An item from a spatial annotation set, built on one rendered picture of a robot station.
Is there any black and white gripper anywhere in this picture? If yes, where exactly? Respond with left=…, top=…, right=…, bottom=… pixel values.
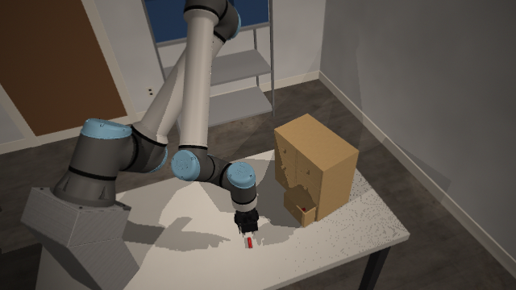
left=234, top=208, right=259, bottom=236

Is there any tan wooden chest of drawers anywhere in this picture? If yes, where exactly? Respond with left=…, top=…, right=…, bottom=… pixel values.
left=274, top=114, right=359, bottom=222

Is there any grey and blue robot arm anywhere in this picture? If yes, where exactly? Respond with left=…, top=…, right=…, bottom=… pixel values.
left=52, top=0, right=259, bottom=212

